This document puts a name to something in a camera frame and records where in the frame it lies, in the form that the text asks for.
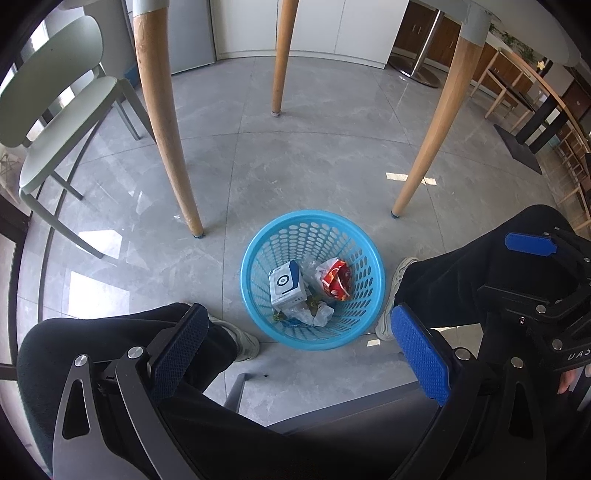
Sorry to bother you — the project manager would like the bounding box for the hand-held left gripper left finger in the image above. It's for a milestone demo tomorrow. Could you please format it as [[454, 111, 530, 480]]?
[[52, 302, 211, 480]]

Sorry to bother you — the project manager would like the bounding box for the person's shoe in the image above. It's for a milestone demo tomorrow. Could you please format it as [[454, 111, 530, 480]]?
[[375, 257, 420, 341], [208, 316, 260, 363]]

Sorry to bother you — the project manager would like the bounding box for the metal pedestal stand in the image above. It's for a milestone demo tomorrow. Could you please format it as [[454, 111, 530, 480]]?
[[388, 9, 440, 88]]

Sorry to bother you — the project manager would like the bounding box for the person's left shoe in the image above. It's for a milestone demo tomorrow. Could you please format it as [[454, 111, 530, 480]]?
[[208, 316, 260, 363]]

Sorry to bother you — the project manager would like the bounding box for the row of green plants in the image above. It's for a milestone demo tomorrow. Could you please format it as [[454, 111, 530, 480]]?
[[492, 25, 550, 70]]

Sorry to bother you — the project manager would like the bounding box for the person's right shoe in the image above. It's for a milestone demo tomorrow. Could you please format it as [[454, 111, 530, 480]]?
[[375, 257, 420, 341]]

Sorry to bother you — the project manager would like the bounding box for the white counter cabinet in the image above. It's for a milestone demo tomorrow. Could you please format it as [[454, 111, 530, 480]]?
[[210, 0, 409, 70]]

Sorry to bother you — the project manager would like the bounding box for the black table pedestal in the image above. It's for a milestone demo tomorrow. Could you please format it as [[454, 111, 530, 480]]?
[[493, 90, 580, 175]]

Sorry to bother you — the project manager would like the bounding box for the wooden chair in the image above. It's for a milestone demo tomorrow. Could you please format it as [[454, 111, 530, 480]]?
[[471, 46, 539, 121]]

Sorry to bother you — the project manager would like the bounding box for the blue plastic basket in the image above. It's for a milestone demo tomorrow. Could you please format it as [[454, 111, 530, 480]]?
[[241, 210, 386, 350]]

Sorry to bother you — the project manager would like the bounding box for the white and blue box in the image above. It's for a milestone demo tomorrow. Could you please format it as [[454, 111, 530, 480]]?
[[269, 260, 308, 310]]

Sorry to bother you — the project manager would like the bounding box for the floor tape strip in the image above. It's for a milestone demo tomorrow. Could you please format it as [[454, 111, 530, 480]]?
[[385, 172, 437, 186]]

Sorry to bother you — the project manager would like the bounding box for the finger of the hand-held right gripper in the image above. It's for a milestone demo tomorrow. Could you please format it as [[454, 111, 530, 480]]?
[[504, 227, 591, 290], [477, 284, 589, 320]]

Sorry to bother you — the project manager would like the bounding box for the brown wood cabinet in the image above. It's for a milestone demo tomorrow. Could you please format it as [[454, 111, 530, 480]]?
[[392, 4, 467, 70]]

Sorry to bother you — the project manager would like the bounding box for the green chair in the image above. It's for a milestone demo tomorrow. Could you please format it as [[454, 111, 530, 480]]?
[[0, 15, 155, 259]]

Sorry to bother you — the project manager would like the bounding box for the round white table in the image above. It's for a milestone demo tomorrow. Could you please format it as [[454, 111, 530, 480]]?
[[60, 0, 583, 240]]

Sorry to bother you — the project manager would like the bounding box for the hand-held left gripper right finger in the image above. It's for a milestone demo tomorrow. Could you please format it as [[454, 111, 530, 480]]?
[[390, 302, 548, 480]]

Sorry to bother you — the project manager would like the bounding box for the red snack bag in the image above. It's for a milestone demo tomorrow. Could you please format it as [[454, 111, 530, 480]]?
[[314, 258, 354, 303]]

